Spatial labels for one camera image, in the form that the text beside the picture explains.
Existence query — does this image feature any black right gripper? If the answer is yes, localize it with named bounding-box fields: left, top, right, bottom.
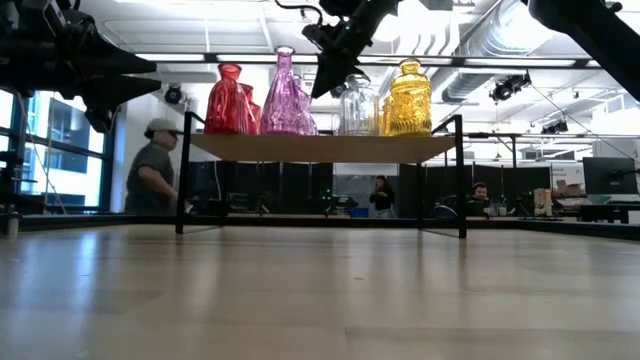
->
left=301, top=0, right=402, bottom=100

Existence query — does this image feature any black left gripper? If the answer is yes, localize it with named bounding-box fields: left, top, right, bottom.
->
left=47, top=7, right=163, bottom=120

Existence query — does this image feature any clear ribbed glass jar vase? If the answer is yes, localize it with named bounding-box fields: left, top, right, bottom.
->
left=339, top=73, right=382, bottom=137

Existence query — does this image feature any pink twisted glass bottle vase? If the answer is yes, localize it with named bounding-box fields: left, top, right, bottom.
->
left=305, top=94, right=320, bottom=136

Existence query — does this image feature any red flared square glass vase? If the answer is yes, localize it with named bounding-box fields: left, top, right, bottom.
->
left=203, top=62, right=251, bottom=136

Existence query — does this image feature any long ceiling light fixture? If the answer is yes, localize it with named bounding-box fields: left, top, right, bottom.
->
left=134, top=49, right=604, bottom=71

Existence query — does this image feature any person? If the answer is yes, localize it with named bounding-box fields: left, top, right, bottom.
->
left=368, top=174, right=397, bottom=220
left=467, top=181, right=494, bottom=217
left=123, top=117, right=185, bottom=216

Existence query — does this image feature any black equipment rack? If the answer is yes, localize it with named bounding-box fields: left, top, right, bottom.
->
left=0, top=149, right=49, bottom=236

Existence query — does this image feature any black track spotlight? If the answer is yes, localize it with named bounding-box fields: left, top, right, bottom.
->
left=489, top=73, right=533, bottom=103
left=539, top=118, right=570, bottom=136

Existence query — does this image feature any tan cardboard package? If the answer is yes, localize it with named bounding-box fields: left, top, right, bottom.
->
left=533, top=188, right=553, bottom=217

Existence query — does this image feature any cardboard box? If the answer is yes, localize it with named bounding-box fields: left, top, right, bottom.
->
left=552, top=178, right=586, bottom=199

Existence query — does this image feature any black computer monitor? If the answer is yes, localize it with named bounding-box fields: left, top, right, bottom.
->
left=582, top=157, right=640, bottom=196

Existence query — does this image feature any black desk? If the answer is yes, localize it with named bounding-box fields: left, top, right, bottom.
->
left=579, top=199, right=640, bottom=226

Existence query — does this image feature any wooden shelf black metal frame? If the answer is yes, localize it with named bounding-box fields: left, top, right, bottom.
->
left=173, top=110, right=469, bottom=240

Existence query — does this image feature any large window dark frame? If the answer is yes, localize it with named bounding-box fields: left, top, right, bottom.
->
left=0, top=74, right=119, bottom=211

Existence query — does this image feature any black partition wall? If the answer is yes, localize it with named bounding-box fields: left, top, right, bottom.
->
left=185, top=160, right=551, bottom=219

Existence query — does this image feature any silver ventilation duct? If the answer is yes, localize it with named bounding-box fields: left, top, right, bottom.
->
left=439, top=0, right=640, bottom=104

